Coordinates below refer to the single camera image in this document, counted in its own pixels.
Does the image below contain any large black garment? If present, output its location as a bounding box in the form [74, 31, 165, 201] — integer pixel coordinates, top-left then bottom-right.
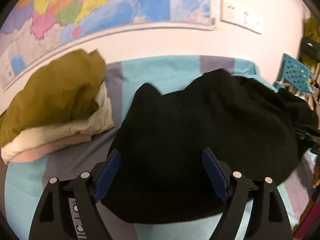
[101, 69, 318, 224]

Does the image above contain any teal grey bed sheet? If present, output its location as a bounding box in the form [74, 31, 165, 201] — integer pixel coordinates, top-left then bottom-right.
[4, 55, 301, 240]

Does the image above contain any upper blue perforated basket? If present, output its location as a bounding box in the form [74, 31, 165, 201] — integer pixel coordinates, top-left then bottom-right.
[273, 53, 313, 94]

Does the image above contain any pink folded garment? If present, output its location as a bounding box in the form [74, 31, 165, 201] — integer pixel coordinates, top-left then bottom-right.
[10, 133, 92, 163]

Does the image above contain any cream white folded garment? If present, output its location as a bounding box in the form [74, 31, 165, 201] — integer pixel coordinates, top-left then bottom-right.
[1, 83, 114, 164]

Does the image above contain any olive green folded garment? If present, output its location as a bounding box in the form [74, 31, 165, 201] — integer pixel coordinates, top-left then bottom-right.
[1, 49, 106, 146]

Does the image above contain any white wall socket panel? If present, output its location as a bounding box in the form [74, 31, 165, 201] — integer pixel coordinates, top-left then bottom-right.
[220, 0, 263, 35]

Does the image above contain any colourful wall map poster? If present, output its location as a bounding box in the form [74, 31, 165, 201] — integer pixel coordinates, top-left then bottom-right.
[1, 0, 215, 89]

